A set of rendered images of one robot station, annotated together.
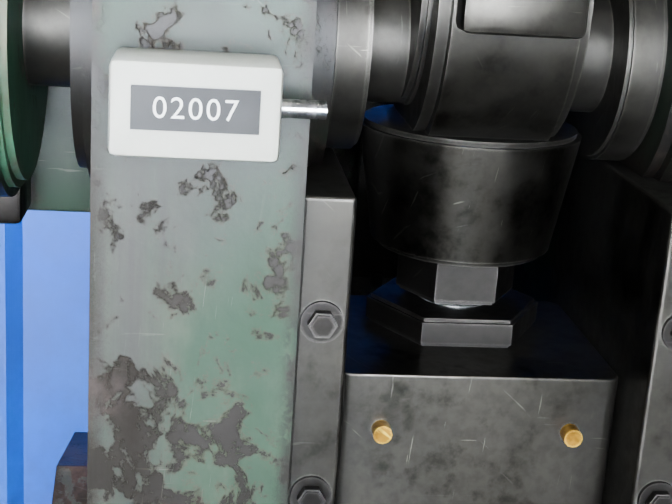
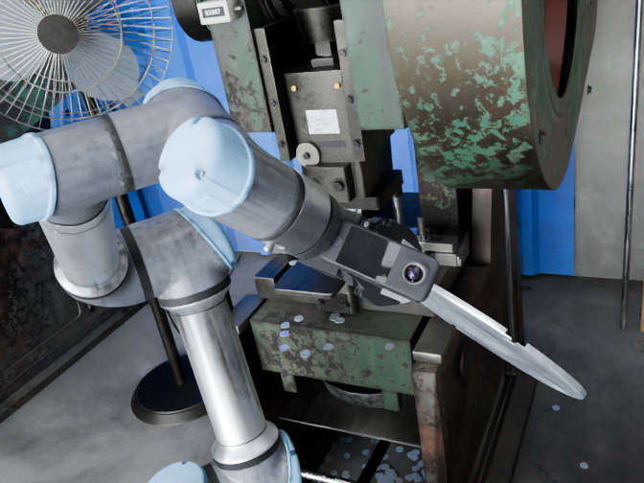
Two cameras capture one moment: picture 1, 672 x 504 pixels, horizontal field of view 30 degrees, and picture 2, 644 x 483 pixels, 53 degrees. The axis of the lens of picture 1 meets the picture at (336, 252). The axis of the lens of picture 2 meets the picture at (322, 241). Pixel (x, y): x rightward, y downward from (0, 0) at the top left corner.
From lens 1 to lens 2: 0.97 m
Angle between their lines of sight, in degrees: 35
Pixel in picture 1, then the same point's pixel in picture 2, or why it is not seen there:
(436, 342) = (315, 65)
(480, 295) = (327, 52)
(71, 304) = not seen: hidden behind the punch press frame
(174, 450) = (241, 92)
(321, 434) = (271, 87)
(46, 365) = not seen: hidden behind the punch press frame
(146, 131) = (206, 18)
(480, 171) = (309, 16)
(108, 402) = (226, 82)
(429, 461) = (308, 95)
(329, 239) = (261, 38)
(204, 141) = (216, 18)
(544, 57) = not seen: outside the picture
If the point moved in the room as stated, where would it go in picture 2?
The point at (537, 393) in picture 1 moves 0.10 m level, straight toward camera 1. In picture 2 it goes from (328, 75) to (293, 89)
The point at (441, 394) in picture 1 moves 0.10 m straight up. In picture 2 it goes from (306, 77) to (297, 27)
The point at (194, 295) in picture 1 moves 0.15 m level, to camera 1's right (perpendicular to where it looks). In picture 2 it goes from (235, 55) to (295, 52)
